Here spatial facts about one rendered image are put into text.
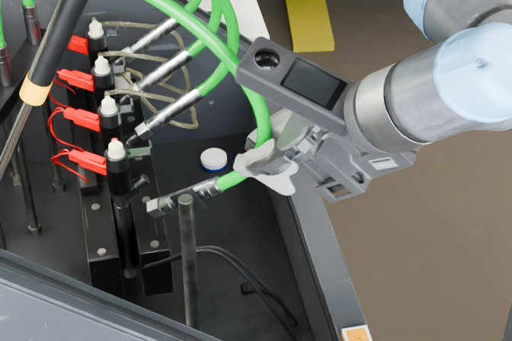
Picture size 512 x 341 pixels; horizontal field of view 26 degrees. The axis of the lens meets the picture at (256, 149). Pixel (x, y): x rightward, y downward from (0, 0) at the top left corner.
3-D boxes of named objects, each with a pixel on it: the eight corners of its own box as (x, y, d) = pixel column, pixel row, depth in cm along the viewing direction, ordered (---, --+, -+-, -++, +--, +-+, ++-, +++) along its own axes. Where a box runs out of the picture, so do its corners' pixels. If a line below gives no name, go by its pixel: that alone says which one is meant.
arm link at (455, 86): (561, 114, 88) (484, 109, 83) (463, 147, 96) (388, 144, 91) (545, 20, 89) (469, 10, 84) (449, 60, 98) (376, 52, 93)
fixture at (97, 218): (177, 327, 144) (171, 247, 134) (99, 340, 142) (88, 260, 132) (143, 154, 169) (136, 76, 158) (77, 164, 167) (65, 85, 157)
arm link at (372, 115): (370, 106, 91) (404, 36, 96) (336, 119, 95) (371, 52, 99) (431, 161, 94) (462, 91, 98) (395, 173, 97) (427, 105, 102)
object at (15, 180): (24, 184, 164) (4, 81, 151) (11, 186, 164) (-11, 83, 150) (24, 176, 165) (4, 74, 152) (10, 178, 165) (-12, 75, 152)
